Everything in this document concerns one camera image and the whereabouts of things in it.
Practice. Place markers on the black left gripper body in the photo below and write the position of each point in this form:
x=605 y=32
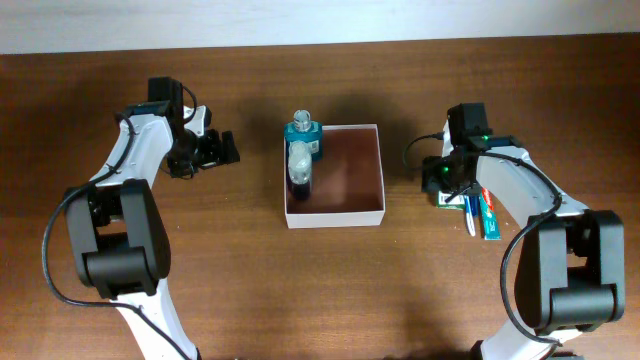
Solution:
x=196 y=149

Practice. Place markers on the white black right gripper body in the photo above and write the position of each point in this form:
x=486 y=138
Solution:
x=442 y=174

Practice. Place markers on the green white wipes packet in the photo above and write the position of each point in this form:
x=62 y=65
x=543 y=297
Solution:
x=449 y=201

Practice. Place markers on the purple foaming soap pump bottle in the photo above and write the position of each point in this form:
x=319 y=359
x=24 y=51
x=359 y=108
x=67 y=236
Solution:
x=299 y=165

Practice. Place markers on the blue Listerine mouthwash bottle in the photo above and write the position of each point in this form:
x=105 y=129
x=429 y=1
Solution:
x=303 y=128

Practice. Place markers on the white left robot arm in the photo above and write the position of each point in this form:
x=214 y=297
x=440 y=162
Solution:
x=119 y=243

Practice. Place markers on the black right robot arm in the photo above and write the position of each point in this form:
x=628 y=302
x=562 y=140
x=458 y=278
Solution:
x=563 y=273

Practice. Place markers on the blue white toothbrush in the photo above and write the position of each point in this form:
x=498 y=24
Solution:
x=469 y=217

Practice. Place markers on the Colgate toothpaste tube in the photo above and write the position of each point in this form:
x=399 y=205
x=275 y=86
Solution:
x=490 y=224

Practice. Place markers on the pink cardboard box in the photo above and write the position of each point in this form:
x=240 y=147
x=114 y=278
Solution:
x=347 y=187

